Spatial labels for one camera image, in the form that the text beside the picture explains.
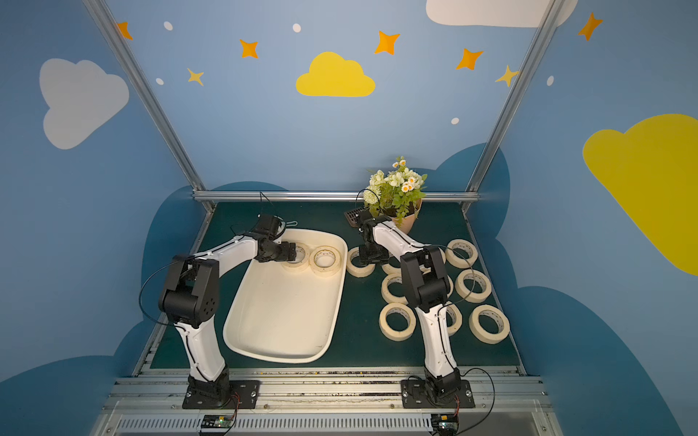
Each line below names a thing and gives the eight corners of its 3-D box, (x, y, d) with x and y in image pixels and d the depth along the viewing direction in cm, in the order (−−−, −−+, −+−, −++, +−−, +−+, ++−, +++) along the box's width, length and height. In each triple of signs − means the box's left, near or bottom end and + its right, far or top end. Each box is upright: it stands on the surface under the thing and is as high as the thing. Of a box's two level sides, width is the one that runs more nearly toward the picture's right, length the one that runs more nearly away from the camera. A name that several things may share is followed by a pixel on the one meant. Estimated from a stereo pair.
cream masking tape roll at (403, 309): (380, 341, 85) (381, 338, 83) (378, 306, 93) (378, 303, 91) (417, 341, 85) (418, 338, 84) (412, 306, 93) (413, 303, 91)
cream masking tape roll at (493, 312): (474, 343, 86) (478, 340, 83) (464, 308, 93) (467, 304, 90) (511, 343, 86) (516, 340, 83) (498, 308, 93) (502, 304, 91)
